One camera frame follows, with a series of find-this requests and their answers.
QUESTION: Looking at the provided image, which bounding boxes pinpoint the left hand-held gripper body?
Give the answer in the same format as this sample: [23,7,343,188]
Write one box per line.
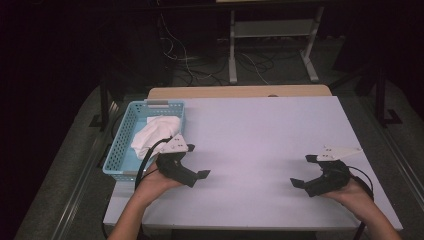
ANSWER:
[155,133,190,178]

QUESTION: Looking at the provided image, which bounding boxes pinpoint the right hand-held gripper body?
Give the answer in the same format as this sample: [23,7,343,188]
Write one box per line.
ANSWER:
[315,145,364,193]

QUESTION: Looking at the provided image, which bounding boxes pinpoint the white shirt with chick print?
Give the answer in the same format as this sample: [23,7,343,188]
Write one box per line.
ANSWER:
[130,115,183,160]

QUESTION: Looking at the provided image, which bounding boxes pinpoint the light blue plastic basket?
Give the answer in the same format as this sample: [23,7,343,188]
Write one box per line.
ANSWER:
[102,99,186,183]

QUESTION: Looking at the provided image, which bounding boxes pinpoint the person's left hand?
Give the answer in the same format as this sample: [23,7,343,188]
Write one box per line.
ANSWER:
[134,162,183,206]

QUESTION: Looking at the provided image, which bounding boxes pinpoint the person's right hand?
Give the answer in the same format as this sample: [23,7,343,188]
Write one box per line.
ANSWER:
[321,177,374,218]

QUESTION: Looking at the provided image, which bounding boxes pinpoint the black metal stand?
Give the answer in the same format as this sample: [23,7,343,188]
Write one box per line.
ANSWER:
[89,75,116,132]
[329,64,404,128]

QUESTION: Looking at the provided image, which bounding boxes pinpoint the left hand-held gripper black cable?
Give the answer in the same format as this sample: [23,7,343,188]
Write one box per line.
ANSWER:
[101,137,174,240]

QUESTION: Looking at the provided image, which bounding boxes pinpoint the hand-held gripper black cable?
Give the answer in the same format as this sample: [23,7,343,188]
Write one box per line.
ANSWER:
[346,165,375,240]
[101,137,174,240]

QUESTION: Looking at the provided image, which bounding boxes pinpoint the right hand-held gripper black cable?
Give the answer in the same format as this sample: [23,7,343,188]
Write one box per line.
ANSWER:
[346,165,375,240]

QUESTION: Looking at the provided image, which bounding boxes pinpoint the metal floor rail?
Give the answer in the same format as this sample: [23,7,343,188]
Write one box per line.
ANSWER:
[49,99,121,240]
[361,96,424,208]

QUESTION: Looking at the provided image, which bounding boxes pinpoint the black floor cables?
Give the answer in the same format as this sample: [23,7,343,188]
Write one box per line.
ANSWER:
[173,53,301,87]

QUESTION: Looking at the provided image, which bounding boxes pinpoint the white floor cable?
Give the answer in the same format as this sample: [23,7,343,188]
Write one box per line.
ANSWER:
[159,13,214,81]
[241,52,270,86]

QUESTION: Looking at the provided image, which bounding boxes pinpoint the grey metal desk frame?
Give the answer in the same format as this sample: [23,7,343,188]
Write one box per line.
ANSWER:
[215,0,326,85]

